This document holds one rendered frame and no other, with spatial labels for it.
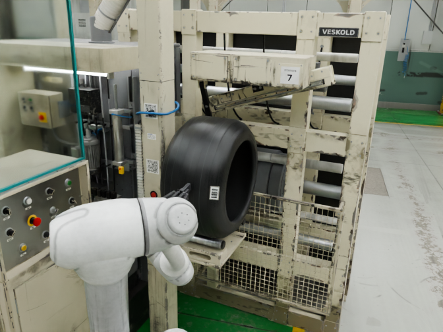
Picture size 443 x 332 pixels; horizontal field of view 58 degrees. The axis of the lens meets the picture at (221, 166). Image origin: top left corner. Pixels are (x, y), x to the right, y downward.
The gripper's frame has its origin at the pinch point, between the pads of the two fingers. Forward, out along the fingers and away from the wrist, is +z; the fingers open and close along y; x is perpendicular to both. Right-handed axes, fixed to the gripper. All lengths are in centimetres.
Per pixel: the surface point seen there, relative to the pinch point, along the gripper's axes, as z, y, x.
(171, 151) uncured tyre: 12.2, 13.2, -10.6
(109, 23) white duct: 65, 80, -57
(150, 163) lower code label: 24.9, 34.3, 5.1
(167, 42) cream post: 40, 27, -53
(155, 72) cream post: 31, 30, -41
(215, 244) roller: 12.8, -6.9, 36.1
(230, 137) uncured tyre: 25.3, -10.5, -15.9
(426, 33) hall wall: 979, -116, 79
